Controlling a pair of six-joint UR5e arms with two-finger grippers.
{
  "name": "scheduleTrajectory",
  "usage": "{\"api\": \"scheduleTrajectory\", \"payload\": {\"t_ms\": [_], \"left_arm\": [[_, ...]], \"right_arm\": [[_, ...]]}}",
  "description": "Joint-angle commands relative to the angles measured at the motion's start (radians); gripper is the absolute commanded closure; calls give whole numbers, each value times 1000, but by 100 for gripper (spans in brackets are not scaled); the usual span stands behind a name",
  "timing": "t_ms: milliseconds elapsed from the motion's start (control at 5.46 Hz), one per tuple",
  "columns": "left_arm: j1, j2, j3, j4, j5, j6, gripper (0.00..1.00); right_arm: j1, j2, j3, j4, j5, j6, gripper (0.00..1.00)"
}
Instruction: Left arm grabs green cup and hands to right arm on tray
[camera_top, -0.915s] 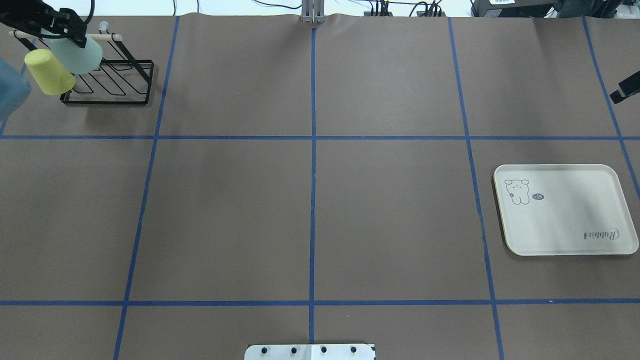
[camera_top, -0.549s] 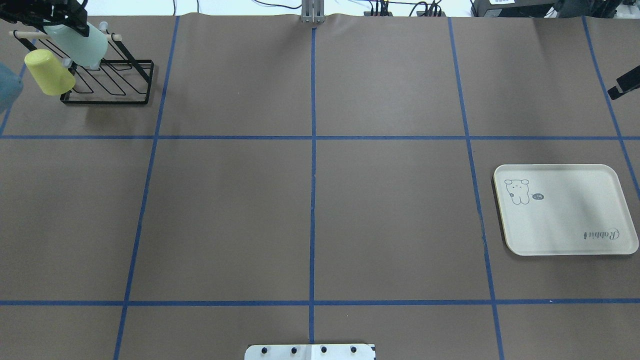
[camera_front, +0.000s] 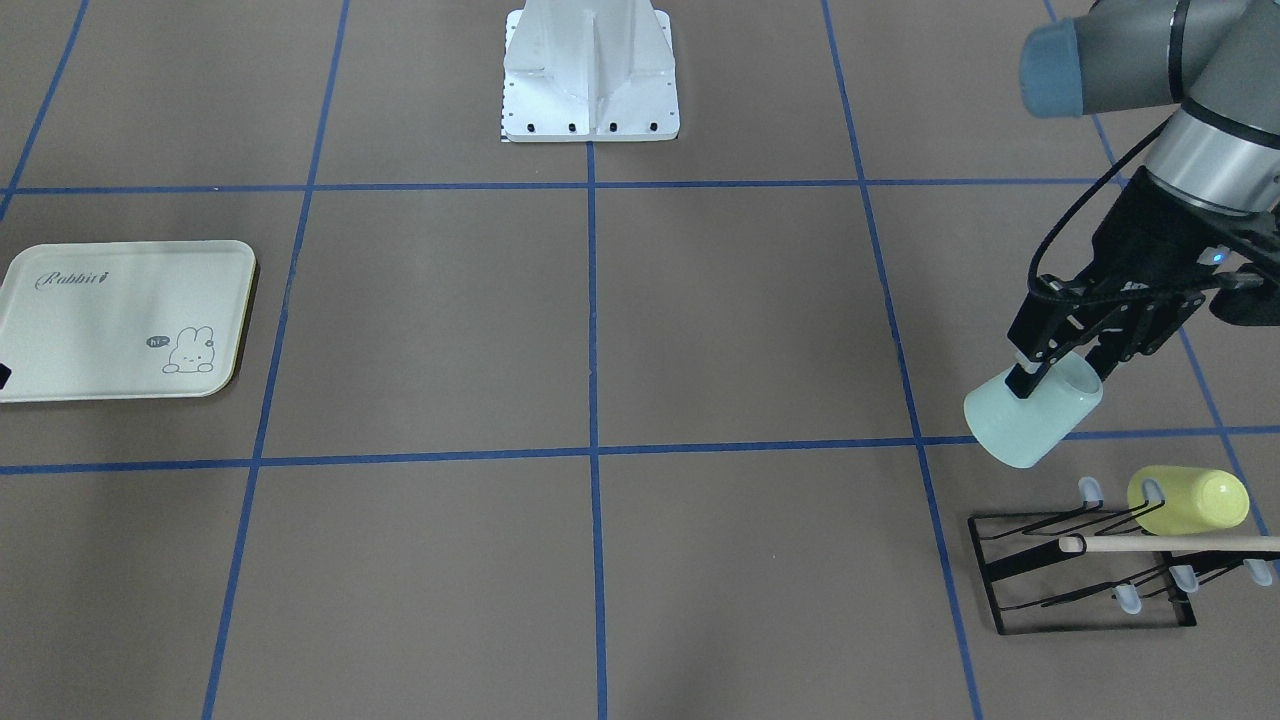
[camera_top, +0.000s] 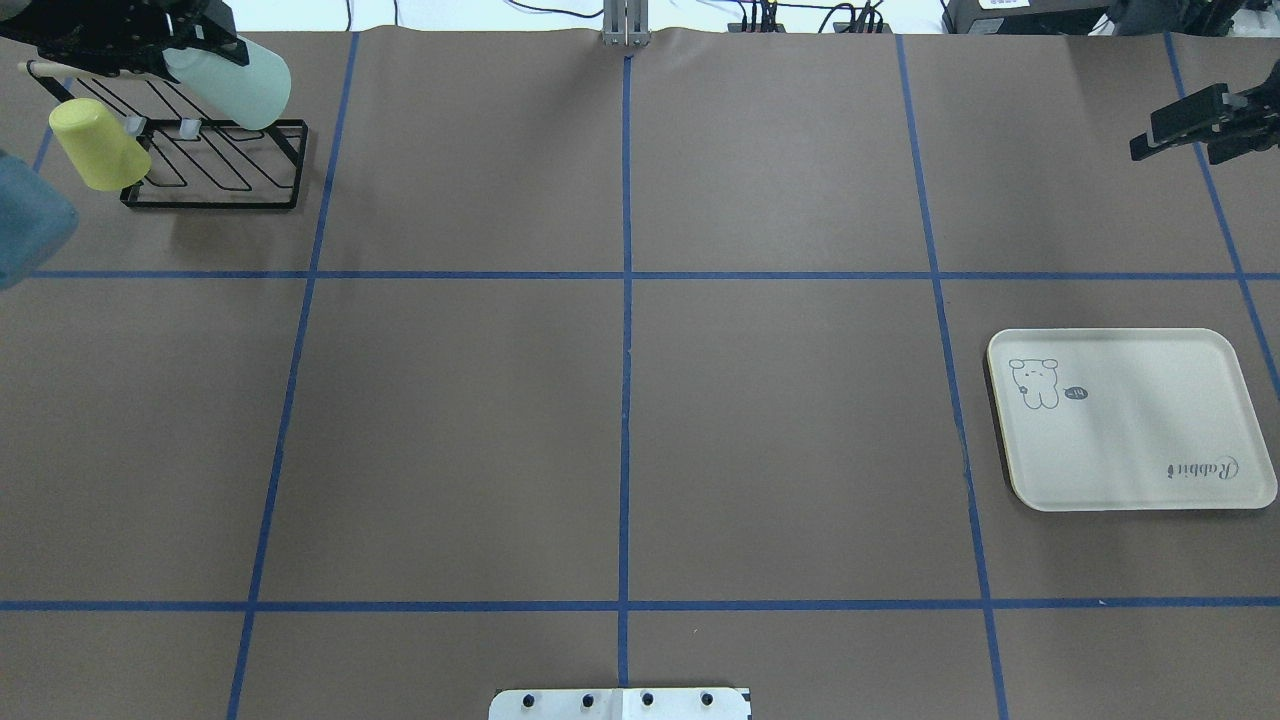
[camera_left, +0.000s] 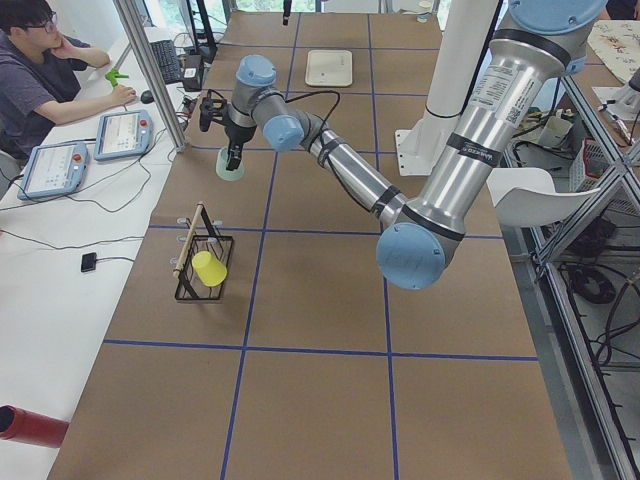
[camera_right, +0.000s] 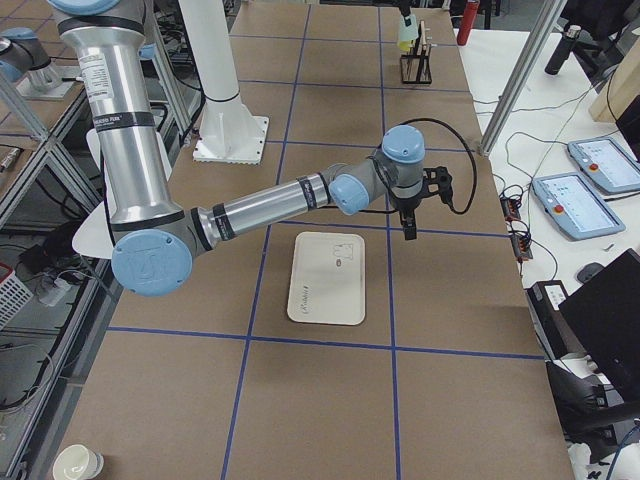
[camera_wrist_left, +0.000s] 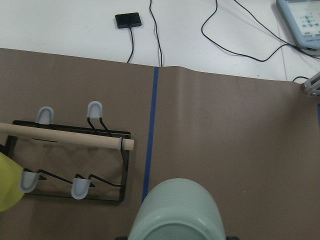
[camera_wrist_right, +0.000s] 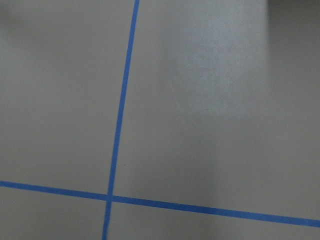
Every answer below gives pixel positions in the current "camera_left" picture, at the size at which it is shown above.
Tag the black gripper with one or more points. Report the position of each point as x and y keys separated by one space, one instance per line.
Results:
x=235 y=133

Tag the pale green cup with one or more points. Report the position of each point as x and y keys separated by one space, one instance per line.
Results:
x=221 y=167

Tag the yellow cup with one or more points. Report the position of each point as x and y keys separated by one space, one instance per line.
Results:
x=209 y=269

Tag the cream rabbit tray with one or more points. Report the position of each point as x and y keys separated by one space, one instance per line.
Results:
x=329 y=68

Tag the black box on desk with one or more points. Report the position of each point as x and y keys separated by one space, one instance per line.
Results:
x=192 y=72

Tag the computer mouse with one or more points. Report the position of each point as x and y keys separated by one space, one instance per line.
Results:
x=147 y=97

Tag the far teach pendant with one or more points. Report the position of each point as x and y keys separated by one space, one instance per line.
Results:
x=123 y=134

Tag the teach pendant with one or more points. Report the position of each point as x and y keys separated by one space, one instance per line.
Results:
x=123 y=134
x=54 y=170

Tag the black keyboard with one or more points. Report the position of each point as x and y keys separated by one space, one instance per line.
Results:
x=167 y=60

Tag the green toy object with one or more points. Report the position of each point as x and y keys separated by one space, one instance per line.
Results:
x=113 y=76

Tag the small black device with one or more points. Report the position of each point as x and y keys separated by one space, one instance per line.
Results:
x=88 y=262

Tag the near teach pendant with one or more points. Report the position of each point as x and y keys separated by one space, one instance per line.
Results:
x=54 y=170

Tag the seated person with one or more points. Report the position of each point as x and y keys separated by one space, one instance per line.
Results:
x=38 y=81

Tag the white chair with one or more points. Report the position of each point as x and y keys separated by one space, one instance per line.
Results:
x=526 y=197

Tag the red cylinder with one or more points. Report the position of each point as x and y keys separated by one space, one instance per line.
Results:
x=32 y=428

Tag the black wire cup rack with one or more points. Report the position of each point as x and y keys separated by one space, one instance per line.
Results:
x=202 y=234

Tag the aluminium frame post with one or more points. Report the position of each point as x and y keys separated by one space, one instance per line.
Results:
x=138 y=40

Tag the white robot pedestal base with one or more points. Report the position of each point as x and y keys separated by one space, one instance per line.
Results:
x=468 y=30

